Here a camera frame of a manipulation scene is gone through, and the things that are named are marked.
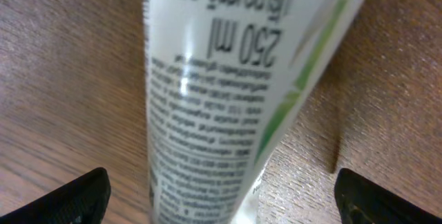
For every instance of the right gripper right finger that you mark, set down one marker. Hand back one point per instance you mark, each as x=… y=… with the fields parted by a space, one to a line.
x=359 y=200

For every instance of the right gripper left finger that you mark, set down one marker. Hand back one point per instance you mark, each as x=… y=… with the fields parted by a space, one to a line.
x=83 y=200

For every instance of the white tube with cork cap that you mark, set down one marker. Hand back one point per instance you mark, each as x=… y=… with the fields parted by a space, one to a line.
x=224 y=80

